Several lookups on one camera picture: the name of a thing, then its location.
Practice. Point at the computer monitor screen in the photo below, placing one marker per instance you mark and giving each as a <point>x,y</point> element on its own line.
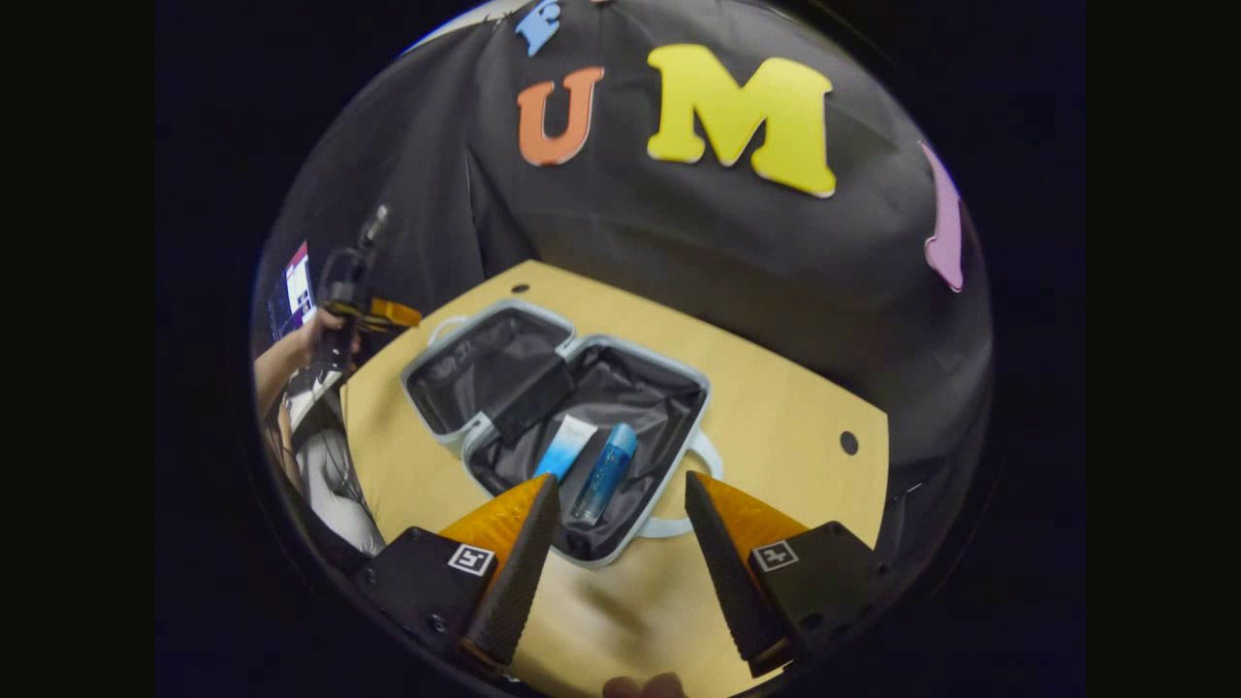
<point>294,291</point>

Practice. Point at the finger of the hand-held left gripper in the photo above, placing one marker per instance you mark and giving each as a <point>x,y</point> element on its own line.
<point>396,314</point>

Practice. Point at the blue capped glass bottle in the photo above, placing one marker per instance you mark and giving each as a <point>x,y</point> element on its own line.
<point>605,475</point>

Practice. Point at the person's grey trousers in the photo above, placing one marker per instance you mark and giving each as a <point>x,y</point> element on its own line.
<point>334,494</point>

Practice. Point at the light blue hard suitcase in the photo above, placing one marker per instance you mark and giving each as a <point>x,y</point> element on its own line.
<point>630,388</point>

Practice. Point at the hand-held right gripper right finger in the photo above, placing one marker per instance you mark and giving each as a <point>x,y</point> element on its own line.
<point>727,582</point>

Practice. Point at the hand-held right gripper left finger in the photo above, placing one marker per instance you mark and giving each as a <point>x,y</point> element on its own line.
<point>519,582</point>

